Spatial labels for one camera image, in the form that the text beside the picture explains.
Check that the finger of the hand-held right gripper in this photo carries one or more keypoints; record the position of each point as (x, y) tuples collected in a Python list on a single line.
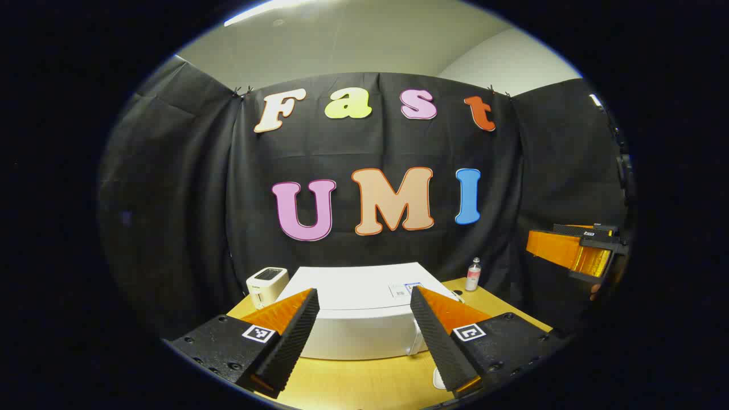
[(558, 247)]

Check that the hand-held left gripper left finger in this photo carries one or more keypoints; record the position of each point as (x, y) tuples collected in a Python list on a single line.
[(293, 341)]

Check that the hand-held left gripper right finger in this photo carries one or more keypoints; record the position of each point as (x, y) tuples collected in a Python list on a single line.
[(441, 347)]

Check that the white microwave oven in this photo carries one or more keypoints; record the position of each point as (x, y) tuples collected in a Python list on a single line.
[(359, 319)]

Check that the white square plate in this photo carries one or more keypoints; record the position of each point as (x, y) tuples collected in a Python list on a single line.
[(439, 380)]

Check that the white toaster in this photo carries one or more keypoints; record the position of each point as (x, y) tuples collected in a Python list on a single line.
[(265, 285)]

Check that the small bottle with pink label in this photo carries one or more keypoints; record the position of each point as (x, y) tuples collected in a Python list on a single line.
[(473, 276)]

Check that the black backdrop cloth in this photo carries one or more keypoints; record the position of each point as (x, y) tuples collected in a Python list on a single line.
[(171, 199)]

